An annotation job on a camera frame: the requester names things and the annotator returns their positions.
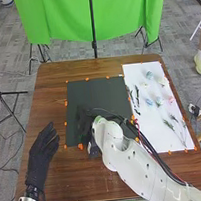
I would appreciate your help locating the white sheet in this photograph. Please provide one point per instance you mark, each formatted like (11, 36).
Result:
(159, 136)

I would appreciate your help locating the black stand pole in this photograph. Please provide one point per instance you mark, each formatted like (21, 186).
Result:
(92, 22)

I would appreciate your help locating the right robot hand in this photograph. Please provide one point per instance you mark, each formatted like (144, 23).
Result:
(82, 123)

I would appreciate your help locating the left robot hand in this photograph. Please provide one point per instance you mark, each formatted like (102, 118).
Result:
(42, 155)

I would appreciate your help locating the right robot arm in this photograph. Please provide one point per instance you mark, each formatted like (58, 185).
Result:
(135, 161)

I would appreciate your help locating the dark mat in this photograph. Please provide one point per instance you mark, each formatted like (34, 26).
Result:
(98, 95)

